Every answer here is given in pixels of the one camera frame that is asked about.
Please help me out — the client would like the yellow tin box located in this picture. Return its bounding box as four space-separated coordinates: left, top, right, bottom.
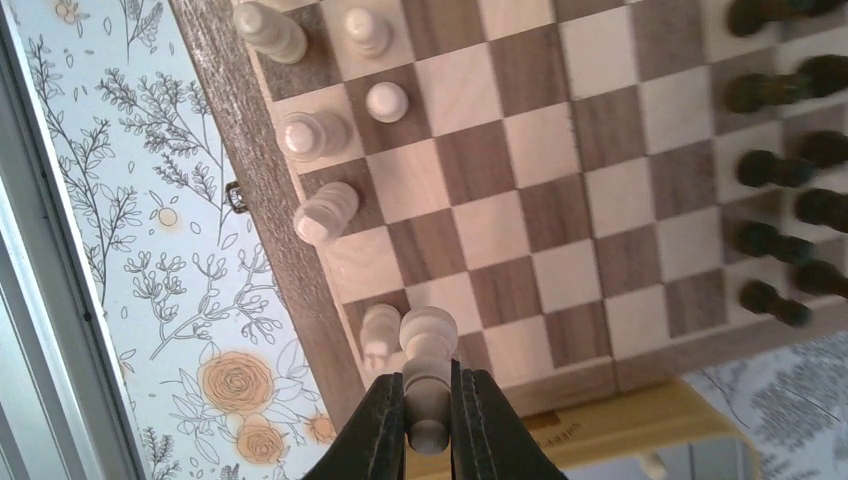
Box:
404 377 763 480

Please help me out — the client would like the wooden chess board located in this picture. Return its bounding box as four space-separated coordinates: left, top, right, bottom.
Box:
173 1 847 427

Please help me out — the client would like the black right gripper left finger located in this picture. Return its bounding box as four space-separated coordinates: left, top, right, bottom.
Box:
303 373 405 480

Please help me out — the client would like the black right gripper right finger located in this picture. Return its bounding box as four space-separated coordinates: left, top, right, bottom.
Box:
450 360 565 480

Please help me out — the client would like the white piece gripped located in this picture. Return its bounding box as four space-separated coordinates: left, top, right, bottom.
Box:
293 182 359 246

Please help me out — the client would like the white pawn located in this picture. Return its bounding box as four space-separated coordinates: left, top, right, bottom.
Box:
399 306 458 455

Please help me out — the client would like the floral table mat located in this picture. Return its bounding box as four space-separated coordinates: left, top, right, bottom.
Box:
8 1 336 479

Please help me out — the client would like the aluminium mounting rail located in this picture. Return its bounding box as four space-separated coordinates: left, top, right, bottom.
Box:
1 4 150 479

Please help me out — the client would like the white bishop on board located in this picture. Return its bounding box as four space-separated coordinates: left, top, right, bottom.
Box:
232 1 308 65

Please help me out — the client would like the white king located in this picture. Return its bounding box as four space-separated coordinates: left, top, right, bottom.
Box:
276 111 350 162

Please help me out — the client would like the white piece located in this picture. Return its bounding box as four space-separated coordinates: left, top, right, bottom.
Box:
359 304 401 371

